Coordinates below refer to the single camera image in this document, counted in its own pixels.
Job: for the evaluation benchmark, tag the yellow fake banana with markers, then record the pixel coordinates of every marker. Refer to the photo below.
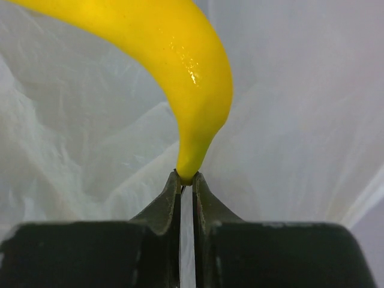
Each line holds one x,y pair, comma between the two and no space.
180,49

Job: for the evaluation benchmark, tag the white plastic bag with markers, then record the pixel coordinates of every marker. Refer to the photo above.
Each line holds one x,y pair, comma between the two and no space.
87,134

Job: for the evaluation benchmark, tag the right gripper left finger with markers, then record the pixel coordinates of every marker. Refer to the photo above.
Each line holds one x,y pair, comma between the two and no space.
140,252

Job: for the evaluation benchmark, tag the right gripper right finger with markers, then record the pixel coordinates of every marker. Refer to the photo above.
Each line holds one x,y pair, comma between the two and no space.
232,252

